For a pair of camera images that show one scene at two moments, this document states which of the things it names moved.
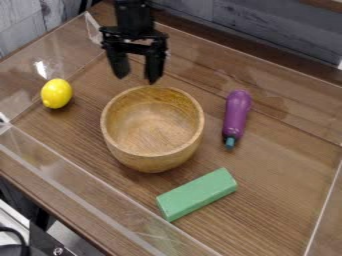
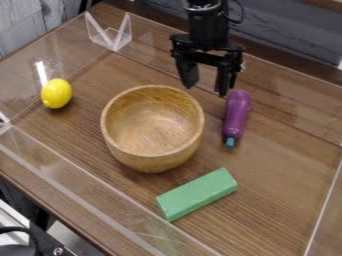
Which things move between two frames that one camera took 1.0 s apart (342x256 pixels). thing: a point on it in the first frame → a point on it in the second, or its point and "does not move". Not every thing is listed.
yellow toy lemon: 56,93 does not move
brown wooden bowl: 152,127 does not move
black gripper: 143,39 → 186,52
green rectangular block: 196,194 does not move
